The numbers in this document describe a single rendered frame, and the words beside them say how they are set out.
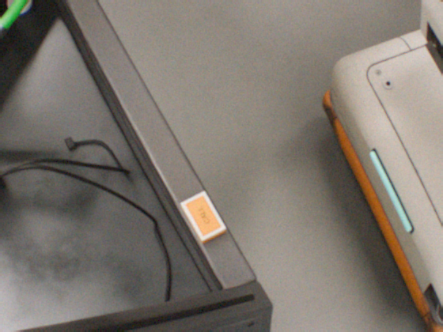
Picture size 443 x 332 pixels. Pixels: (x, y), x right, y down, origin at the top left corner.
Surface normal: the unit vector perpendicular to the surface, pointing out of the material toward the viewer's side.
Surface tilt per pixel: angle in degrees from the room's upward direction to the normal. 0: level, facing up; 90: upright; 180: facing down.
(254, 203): 0
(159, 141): 0
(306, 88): 0
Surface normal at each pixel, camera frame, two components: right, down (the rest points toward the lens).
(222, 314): 0.57, -0.59
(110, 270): -0.03, -0.39
